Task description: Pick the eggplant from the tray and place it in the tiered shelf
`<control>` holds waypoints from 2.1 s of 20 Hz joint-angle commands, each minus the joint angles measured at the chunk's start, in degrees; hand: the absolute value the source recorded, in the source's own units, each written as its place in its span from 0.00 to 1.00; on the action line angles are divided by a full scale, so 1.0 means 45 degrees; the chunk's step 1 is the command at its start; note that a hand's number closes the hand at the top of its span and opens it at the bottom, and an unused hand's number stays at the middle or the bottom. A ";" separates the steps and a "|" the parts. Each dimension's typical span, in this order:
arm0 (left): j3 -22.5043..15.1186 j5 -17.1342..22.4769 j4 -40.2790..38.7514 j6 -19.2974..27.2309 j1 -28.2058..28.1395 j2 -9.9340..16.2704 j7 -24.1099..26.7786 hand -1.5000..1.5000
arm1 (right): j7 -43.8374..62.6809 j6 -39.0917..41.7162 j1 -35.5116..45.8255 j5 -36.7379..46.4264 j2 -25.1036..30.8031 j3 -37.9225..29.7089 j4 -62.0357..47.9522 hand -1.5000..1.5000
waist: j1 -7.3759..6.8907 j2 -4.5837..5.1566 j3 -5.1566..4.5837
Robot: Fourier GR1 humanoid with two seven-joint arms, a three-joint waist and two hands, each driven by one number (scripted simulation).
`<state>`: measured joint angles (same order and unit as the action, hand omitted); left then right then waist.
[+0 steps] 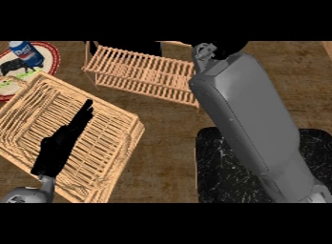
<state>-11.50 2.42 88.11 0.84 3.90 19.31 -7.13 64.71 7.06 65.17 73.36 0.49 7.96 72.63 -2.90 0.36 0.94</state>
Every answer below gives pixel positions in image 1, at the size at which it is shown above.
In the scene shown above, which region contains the black marble tray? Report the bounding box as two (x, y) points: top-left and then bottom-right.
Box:
(195, 126), (332, 204)

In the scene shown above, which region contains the wooden slatted tiered shelf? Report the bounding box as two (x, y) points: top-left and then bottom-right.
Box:
(80, 40), (201, 111)

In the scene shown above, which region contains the red rimmed cow plate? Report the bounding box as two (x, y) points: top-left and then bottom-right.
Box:
(0, 41), (62, 103)

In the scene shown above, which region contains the pale wicker basket tray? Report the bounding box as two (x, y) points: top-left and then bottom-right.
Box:
(0, 71), (147, 204)

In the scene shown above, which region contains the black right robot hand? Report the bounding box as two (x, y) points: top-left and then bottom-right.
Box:
(210, 40), (252, 60)

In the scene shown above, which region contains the blue soda bottle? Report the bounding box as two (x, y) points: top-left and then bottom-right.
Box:
(9, 40), (46, 72)

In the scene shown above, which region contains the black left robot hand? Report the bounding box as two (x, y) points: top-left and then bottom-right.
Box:
(30, 98), (96, 179)

